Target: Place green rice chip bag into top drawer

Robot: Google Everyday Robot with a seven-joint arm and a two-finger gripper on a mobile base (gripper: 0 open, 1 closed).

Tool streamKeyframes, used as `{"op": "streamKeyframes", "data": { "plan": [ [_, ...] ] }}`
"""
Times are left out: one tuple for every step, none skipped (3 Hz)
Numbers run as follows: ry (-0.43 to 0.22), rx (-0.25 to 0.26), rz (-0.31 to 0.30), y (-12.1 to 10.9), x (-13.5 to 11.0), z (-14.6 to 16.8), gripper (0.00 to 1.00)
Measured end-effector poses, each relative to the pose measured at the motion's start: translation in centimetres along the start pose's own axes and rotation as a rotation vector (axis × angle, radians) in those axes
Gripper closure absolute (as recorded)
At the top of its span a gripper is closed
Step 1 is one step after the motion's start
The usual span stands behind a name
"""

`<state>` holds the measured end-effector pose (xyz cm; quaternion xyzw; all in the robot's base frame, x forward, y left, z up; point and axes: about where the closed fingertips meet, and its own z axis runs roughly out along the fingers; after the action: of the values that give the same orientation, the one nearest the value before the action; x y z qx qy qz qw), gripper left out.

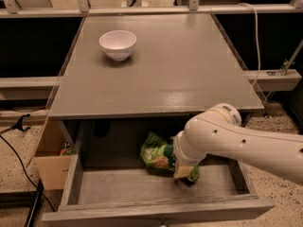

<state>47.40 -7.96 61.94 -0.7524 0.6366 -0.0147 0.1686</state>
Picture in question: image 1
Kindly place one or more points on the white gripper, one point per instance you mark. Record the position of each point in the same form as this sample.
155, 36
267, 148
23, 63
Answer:
179, 156

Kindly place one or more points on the green rice chip bag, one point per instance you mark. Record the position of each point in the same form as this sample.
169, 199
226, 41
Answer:
156, 152

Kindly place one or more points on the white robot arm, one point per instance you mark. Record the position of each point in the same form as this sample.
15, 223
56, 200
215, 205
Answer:
218, 131

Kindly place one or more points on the open grey wooden drawer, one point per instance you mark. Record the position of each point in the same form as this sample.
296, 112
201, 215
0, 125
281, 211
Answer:
108, 184

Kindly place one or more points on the grey cabinet with top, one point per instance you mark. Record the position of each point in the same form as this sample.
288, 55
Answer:
181, 64

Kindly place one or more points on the small item in box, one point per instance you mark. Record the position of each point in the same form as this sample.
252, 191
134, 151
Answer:
67, 150

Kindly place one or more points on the cardboard box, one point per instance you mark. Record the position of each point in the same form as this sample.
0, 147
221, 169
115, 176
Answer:
49, 159

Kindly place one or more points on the white bowl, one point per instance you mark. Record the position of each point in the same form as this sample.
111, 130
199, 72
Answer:
118, 44

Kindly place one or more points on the black clamp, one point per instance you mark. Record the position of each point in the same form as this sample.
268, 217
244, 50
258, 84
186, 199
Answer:
18, 125

